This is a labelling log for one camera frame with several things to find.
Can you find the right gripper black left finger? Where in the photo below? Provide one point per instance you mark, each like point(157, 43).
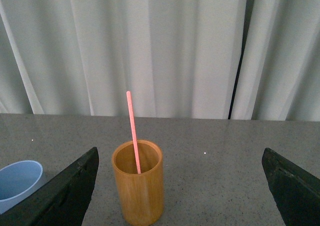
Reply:
point(64, 200)

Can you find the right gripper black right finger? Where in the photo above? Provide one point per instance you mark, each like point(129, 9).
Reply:
point(295, 191)

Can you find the light blue plastic cup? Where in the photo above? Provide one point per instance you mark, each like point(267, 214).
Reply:
point(18, 181)

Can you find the bamboo chopstick holder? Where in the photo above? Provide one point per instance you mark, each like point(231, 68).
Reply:
point(141, 194)

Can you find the pink chopstick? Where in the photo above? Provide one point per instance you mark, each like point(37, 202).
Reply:
point(133, 130)

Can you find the white pleated curtain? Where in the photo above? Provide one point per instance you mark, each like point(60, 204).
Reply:
point(215, 59)

